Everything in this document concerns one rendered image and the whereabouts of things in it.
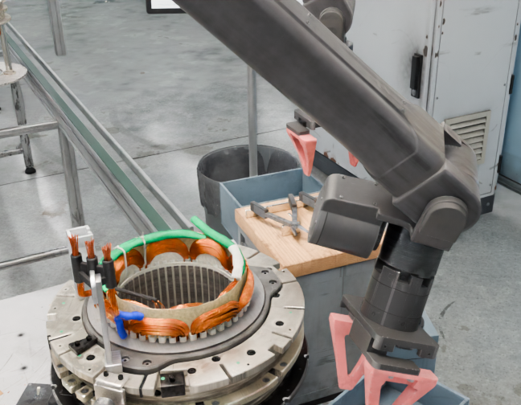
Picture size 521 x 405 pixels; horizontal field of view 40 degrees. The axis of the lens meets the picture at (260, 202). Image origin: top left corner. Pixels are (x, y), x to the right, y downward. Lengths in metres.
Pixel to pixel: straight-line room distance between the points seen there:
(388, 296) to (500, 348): 2.04
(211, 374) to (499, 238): 2.70
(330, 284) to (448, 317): 1.75
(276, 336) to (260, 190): 0.52
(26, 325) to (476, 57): 2.28
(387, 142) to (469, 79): 2.62
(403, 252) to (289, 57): 0.22
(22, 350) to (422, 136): 0.99
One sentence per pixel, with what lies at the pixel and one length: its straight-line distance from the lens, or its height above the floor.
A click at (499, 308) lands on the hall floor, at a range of 2.91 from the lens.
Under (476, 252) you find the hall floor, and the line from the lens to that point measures 3.25.
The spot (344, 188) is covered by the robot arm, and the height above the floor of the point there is 1.33.
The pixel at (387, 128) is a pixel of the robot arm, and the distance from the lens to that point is 0.57.
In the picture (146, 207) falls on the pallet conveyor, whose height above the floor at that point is 0.76.
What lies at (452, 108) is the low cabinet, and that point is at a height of 0.59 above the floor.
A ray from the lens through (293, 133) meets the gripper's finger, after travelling 1.08.
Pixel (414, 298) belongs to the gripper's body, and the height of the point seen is 1.23.
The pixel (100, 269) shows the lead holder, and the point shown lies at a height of 1.21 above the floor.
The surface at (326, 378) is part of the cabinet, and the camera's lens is 1.19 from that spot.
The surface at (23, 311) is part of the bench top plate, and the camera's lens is 1.51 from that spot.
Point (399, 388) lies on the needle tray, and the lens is 0.88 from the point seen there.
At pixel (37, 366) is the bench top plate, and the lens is 1.36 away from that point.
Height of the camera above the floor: 1.61
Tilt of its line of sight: 27 degrees down
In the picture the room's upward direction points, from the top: 1 degrees counter-clockwise
